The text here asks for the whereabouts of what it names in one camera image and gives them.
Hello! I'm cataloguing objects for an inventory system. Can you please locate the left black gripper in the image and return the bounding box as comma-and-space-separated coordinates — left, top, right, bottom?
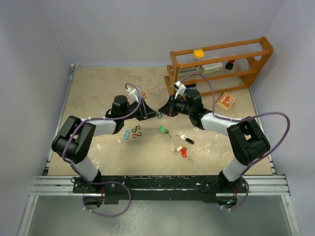
121, 99, 158, 121

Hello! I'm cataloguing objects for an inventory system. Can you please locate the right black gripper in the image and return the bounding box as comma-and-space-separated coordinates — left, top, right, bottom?
159, 94, 193, 117

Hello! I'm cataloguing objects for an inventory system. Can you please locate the key with green tag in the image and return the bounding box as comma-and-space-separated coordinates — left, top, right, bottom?
159, 126, 171, 138

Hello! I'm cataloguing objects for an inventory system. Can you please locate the key with black tag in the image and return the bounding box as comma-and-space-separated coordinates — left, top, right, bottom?
176, 134, 194, 145

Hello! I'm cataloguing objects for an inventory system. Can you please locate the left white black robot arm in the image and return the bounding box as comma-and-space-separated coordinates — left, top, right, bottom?
52, 95, 159, 193

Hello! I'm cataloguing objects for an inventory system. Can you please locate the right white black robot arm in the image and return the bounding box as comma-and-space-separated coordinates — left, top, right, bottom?
158, 90, 270, 192

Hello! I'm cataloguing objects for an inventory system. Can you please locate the light blue S carabiner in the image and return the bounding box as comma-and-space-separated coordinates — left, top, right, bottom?
124, 130, 130, 140

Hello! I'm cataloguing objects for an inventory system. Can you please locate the key with yellow tag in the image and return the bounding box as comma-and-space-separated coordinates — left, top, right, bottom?
171, 143, 184, 154

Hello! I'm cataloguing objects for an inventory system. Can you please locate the key with red tag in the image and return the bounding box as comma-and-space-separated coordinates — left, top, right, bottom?
181, 147, 188, 158

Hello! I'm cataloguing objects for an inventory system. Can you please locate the white box on shelf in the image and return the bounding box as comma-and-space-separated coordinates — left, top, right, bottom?
201, 62, 223, 74

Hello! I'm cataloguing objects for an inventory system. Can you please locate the yellow cap container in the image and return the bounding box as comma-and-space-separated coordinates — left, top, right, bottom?
193, 49, 205, 59

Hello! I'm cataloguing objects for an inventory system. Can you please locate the wooden shelf rack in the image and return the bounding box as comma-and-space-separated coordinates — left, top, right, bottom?
164, 37, 274, 95

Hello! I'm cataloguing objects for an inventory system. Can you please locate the red black bottle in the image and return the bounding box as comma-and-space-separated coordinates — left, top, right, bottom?
225, 60, 235, 70

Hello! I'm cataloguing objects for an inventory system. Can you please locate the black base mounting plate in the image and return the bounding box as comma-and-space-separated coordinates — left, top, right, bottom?
82, 175, 248, 205

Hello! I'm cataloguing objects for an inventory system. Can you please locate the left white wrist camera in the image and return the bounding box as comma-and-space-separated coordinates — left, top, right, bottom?
125, 84, 141, 103

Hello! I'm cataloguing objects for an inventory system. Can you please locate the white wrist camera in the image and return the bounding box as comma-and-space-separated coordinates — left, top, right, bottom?
125, 84, 141, 103
173, 81, 186, 99

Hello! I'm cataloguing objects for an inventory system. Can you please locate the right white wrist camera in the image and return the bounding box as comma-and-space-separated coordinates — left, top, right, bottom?
173, 81, 186, 99

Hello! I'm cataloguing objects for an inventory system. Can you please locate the blue handled tool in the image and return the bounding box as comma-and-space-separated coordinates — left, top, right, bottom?
185, 84, 196, 88

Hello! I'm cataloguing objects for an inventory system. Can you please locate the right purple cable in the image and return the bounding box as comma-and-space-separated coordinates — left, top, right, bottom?
176, 73, 292, 212

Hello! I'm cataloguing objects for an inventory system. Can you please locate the purple cable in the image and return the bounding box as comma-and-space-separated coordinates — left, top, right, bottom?
176, 73, 292, 212
62, 83, 143, 217

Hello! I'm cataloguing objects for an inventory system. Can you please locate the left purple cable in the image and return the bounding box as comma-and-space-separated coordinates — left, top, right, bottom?
62, 83, 143, 217

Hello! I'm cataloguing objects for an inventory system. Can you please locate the aluminium rail frame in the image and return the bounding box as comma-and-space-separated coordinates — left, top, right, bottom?
29, 63, 291, 197

